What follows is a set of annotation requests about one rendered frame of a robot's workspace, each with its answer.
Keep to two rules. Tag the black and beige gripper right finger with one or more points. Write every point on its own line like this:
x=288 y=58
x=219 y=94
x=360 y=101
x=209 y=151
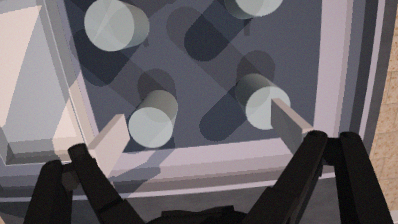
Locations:
x=361 y=200

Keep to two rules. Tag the clear glass cylinder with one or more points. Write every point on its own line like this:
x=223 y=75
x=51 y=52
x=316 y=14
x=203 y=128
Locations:
x=113 y=25
x=152 y=123
x=253 y=93
x=246 y=9

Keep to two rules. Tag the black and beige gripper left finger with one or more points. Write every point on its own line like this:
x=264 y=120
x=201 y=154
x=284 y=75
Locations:
x=50 y=205

